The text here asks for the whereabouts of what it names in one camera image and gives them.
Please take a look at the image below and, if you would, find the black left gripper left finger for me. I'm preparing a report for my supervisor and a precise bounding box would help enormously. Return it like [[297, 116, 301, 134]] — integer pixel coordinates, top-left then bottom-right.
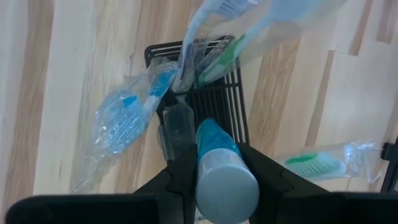
[[134, 145, 198, 224]]

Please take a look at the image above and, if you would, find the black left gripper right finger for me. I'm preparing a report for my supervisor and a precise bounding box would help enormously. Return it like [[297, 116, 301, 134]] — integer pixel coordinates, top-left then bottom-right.
[[239, 143, 330, 224]]

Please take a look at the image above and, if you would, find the teal mouthwash bottle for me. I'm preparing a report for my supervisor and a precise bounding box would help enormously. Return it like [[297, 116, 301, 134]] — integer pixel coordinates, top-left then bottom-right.
[[195, 117, 261, 224]]

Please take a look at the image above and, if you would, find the clear plastic packaging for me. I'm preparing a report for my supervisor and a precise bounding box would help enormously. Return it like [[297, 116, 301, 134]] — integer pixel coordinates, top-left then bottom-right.
[[68, 63, 180, 194]]

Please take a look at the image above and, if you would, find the purple toothbrush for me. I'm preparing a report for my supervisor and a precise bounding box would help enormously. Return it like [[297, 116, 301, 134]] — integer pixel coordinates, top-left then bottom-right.
[[172, 0, 261, 94]]

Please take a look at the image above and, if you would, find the clear plastic cup insert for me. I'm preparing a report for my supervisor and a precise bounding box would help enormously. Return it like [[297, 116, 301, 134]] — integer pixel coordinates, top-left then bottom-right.
[[157, 103, 197, 162]]

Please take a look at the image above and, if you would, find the black wire toothbrush caddy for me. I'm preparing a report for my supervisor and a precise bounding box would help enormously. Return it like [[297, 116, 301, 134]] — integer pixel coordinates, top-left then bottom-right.
[[144, 34, 251, 147]]

